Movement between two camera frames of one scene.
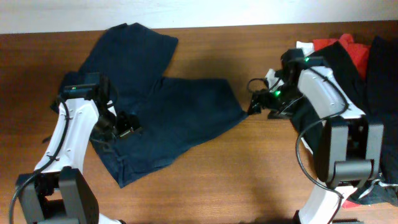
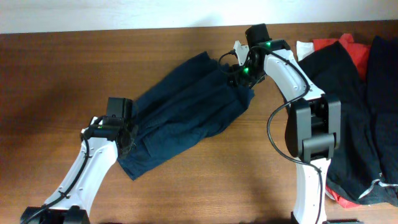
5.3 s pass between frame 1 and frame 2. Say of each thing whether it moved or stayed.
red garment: stayed
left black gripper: moved
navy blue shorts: moved
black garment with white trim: stayed
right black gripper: moved
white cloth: stayed
